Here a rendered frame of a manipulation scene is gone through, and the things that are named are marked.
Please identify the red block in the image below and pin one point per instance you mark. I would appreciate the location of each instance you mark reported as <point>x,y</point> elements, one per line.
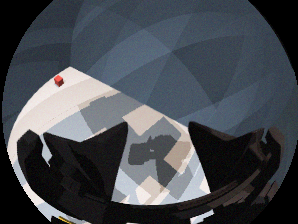
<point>59,80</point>

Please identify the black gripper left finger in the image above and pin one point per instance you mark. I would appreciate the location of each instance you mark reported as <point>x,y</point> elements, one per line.
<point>98,158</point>

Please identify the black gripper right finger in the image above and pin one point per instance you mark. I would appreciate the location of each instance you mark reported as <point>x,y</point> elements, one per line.
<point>219,153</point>

